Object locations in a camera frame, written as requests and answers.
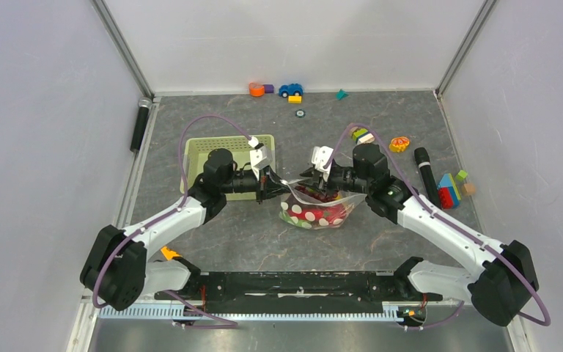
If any red tomato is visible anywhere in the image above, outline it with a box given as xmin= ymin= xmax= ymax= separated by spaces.
xmin=281 ymin=202 xmax=347 ymax=230

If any yellow rectangular block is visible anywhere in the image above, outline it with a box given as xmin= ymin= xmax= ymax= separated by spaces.
xmin=287 ymin=95 xmax=303 ymax=104

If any pale green plastic basket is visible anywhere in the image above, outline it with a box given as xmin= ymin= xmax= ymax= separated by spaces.
xmin=183 ymin=134 xmax=276 ymax=202

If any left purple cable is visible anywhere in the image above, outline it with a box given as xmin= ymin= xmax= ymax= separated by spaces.
xmin=91 ymin=114 xmax=258 ymax=310

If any purple grape bunch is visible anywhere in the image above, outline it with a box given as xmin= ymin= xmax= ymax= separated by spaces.
xmin=295 ymin=185 xmax=342 ymax=203

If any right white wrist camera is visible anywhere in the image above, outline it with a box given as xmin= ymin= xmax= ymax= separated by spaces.
xmin=311 ymin=146 xmax=334 ymax=172

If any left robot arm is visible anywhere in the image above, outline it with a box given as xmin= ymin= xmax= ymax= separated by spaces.
xmin=80 ymin=146 xmax=290 ymax=311

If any black microphone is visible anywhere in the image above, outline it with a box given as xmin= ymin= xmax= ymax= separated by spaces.
xmin=130 ymin=97 xmax=152 ymax=153
xmin=413 ymin=147 xmax=442 ymax=209

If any clear dotted zip bag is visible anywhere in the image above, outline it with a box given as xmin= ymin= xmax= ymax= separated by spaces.
xmin=279 ymin=180 xmax=364 ymax=230

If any purple block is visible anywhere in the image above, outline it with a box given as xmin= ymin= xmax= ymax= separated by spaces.
xmin=263 ymin=84 xmax=275 ymax=94

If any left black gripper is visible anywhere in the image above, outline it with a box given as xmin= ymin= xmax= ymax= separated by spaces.
xmin=221 ymin=165 xmax=293 ymax=205

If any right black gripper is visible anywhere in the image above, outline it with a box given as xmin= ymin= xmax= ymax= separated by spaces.
xmin=298 ymin=164 xmax=371 ymax=197

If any blue toy car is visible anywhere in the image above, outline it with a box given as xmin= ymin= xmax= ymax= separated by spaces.
xmin=278 ymin=83 xmax=303 ymax=98

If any small green cube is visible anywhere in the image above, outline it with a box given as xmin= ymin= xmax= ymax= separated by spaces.
xmin=455 ymin=169 xmax=468 ymax=182

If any black microphone on left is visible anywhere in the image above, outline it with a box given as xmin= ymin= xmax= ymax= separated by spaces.
xmin=130 ymin=97 xmax=152 ymax=153

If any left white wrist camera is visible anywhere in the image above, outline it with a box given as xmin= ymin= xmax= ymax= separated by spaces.
xmin=248 ymin=136 xmax=272 ymax=172

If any multicolour brick stack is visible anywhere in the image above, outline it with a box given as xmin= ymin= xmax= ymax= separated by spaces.
xmin=438 ymin=173 xmax=461 ymax=209

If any black base bar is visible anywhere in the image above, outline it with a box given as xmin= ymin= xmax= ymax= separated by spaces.
xmin=177 ymin=271 xmax=443 ymax=314

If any small tan cube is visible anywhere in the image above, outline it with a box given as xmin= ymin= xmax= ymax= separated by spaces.
xmin=461 ymin=183 xmax=476 ymax=197

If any black microphone on right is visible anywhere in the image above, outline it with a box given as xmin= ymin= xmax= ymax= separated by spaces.
xmin=413 ymin=147 xmax=442 ymax=209

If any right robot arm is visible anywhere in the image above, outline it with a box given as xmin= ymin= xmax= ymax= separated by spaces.
xmin=301 ymin=144 xmax=539 ymax=326

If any yellow orange toy figure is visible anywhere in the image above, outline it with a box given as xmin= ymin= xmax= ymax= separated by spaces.
xmin=389 ymin=136 xmax=411 ymax=153

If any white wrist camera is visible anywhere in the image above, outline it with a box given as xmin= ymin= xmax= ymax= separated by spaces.
xmin=311 ymin=146 xmax=334 ymax=172
xmin=248 ymin=136 xmax=272 ymax=172

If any teal triangular block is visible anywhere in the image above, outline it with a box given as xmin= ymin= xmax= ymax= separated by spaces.
xmin=336 ymin=89 xmax=348 ymax=100

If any orange round block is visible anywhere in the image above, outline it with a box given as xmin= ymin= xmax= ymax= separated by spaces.
xmin=248 ymin=82 xmax=266 ymax=98

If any green cucumber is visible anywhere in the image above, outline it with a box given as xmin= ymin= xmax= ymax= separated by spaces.
xmin=279 ymin=213 xmax=312 ymax=229

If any green blue white brick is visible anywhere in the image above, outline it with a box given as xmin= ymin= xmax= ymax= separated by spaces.
xmin=350 ymin=128 xmax=375 ymax=144

